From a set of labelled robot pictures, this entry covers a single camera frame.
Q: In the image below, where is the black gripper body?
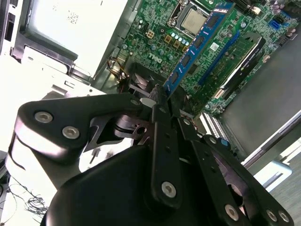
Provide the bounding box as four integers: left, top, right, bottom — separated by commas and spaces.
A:
44, 145, 224, 226

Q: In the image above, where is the blue RAM stick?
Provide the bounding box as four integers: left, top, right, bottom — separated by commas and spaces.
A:
163, 2, 236, 94

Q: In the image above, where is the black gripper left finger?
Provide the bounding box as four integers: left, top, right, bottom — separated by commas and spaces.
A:
5, 84, 183, 210

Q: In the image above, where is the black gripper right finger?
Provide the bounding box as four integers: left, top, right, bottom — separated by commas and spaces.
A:
169, 86, 294, 226

